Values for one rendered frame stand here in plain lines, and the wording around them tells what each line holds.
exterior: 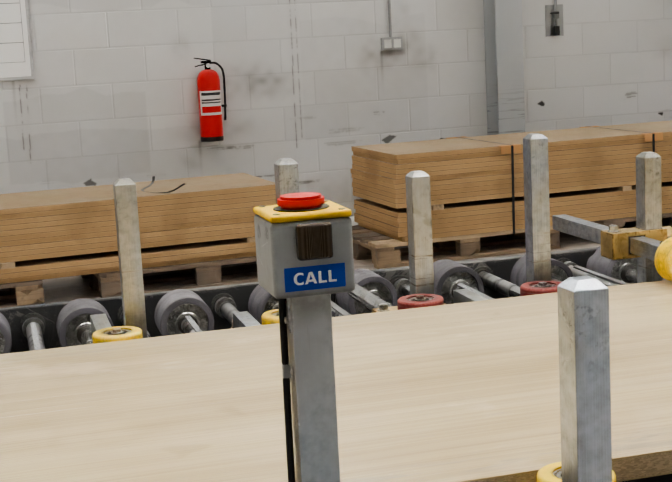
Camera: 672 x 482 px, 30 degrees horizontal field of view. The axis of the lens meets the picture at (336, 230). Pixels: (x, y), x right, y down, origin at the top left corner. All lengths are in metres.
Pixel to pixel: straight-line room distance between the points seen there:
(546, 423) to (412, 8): 7.29
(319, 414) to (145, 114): 7.15
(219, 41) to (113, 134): 0.92
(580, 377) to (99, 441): 0.63
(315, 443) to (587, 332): 0.27
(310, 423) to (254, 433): 0.43
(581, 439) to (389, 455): 0.30
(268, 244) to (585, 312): 0.30
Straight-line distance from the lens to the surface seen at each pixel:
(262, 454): 1.44
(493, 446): 1.43
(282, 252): 1.03
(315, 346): 1.07
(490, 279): 2.80
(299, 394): 1.08
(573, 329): 1.16
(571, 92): 9.23
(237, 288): 2.72
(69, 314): 2.53
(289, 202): 1.05
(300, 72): 8.43
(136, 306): 2.15
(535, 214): 2.33
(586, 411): 1.18
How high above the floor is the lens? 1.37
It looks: 9 degrees down
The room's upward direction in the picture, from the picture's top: 3 degrees counter-clockwise
